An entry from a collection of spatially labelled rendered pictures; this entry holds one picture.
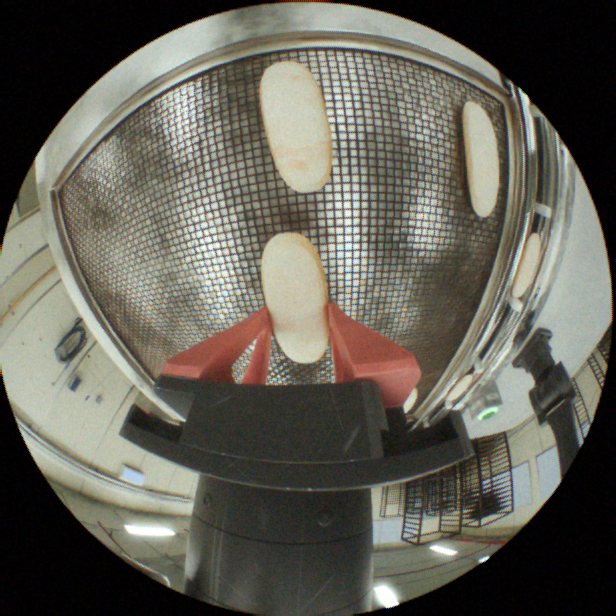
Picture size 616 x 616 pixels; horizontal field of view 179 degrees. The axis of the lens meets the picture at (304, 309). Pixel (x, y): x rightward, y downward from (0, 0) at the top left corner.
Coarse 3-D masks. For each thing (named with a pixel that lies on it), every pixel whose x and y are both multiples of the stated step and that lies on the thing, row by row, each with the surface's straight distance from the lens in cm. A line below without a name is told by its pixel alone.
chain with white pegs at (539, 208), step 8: (536, 112) 35; (536, 128) 36; (536, 136) 36; (536, 200) 34; (536, 208) 32; (544, 208) 31; (512, 296) 34; (512, 304) 34; (520, 304) 34; (504, 312) 37; (480, 360) 42; (480, 368) 40; (448, 400) 51; (448, 408) 52; (424, 424) 63
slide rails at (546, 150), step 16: (544, 128) 37; (544, 144) 36; (544, 160) 35; (544, 176) 34; (544, 192) 34; (544, 224) 35; (496, 320) 35; (512, 320) 38; (496, 336) 39; (480, 352) 40
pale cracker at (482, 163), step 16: (464, 112) 19; (480, 112) 20; (464, 128) 18; (480, 128) 19; (464, 144) 18; (480, 144) 18; (496, 144) 20; (480, 160) 18; (496, 160) 20; (480, 176) 18; (496, 176) 19; (480, 192) 18; (496, 192) 20; (480, 208) 18
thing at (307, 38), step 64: (192, 64) 19; (448, 64) 21; (128, 128) 21; (192, 128) 16; (512, 128) 24; (64, 192) 32; (128, 192) 20; (192, 192) 16; (256, 192) 14; (320, 192) 13; (384, 192) 14; (512, 192) 23; (128, 256) 22; (320, 256) 14; (384, 256) 15; (128, 320) 29
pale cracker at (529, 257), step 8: (528, 240) 32; (536, 240) 32; (528, 248) 32; (536, 248) 33; (528, 256) 32; (536, 256) 33; (520, 264) 32; (528, 264) 32; (520, 272) 32; (528, 272) 33; (520, 280) 32; (528, 280) 34; (512, 288) 33; (520, 288) 33
